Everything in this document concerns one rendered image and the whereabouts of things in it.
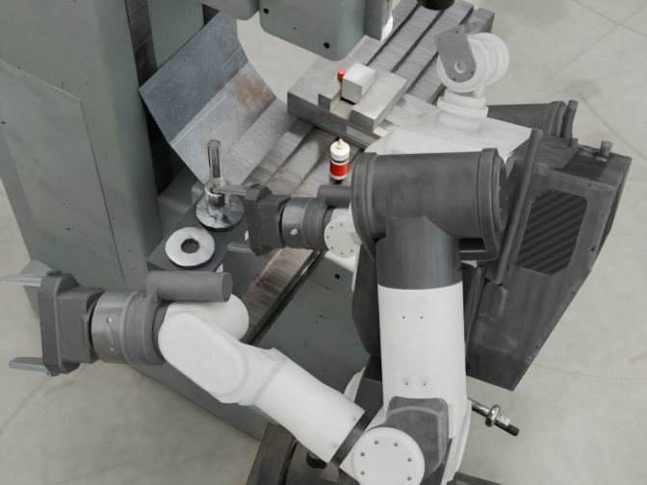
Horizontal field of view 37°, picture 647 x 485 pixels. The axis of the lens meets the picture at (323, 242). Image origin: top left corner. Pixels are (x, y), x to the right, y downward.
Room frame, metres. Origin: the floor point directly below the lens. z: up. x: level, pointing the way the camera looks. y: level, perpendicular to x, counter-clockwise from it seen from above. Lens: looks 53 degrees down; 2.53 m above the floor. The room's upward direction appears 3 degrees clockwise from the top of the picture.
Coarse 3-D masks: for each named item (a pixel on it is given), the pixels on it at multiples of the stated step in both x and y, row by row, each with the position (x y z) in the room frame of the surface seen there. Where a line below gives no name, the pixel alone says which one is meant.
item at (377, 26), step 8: (368, 0) 1.38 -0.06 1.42; (376, 0) 1.37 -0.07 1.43; (384, 0) 1.37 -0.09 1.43; (392, 0) 1.40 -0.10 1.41; (368, 8) 1.38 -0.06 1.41; (376, 8) 1.37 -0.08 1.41; (384, 8) 1.37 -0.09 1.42; (368, 16) 1.38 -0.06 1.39; (376, 16) 1.37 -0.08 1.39; (384, 16) 1.37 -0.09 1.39; (368, 24) 1.38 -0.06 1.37; (376, 24) 1.37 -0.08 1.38; (384, 24) 1.38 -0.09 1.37; (368, 32) 1.38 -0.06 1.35; (376, 32) 1.37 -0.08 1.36; (384, 32) 1.37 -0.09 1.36
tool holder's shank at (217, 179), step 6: (210, 144) 1.13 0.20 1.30; (216, 144) 1.13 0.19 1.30; (210, 150) 1.12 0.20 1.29; (216, 150) 1.12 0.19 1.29; (210, 156) 1.12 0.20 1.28; (216, 156) 1.12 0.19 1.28; (210, 162) 1.12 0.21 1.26; (216, 162) 1.12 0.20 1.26; (210, 168) 1.13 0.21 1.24; (216, 168) 1.12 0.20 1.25; (222, 168) 1.13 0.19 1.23; (210, 174) 1.13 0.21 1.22; (216, 174) 1.12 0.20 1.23; (222, 174) 1.13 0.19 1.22; (210, 180) 1.12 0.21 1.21; (216, 180) 1.12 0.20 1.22; (222, 180) 1.13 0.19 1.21; (210, 186) 1.12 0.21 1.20; (216, 186) 1.12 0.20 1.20; (222, 186) 1.12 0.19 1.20
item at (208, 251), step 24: (192, 216) 1.13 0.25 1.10; (240, 216) 1.12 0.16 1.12; (168, 240) 1.06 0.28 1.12; (192, 240) 1.06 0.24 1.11; (216, 240) 1.07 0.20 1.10; (240, 240) 1.08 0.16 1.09; (168, 264) 1.01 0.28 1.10; (192, 264) 1.00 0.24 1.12; (216, 264) 1.02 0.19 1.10; (240, 264) 1.08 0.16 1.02; (240, 288) 1.07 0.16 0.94
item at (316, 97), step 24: (312, 72) 1.66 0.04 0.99; (336, 72) 1.66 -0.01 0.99; (288, 96) 1.59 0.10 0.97; (312, 96) 1.58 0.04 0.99; (336, 96) 1.55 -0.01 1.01; (408, 96) 1.59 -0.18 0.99; (312, 120) 1.56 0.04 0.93; (336, 120) 1.53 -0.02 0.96; (384, 120) 1.51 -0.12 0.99; (408, 120) 1.52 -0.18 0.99; (360, 144) 1.49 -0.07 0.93
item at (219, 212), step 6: (210, 198) 1.11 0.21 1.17; (222, 198) 1.11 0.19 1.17; (228, 198) 1.12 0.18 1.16; (210, 204) 1.11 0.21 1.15; (216, 204) 1.11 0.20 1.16; (222, 204) 1.11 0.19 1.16; (228, 204) 1.12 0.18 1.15; (210, 210) 1.11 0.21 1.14; (216, 210) 1.11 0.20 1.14; (222, 210) 1.11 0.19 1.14; (228, 210) 1.12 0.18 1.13; (210, 216) 1.12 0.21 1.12; (216, 216) 1.11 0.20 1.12; (222, 216) 1.11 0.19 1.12; (228, 216) 1.12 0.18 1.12
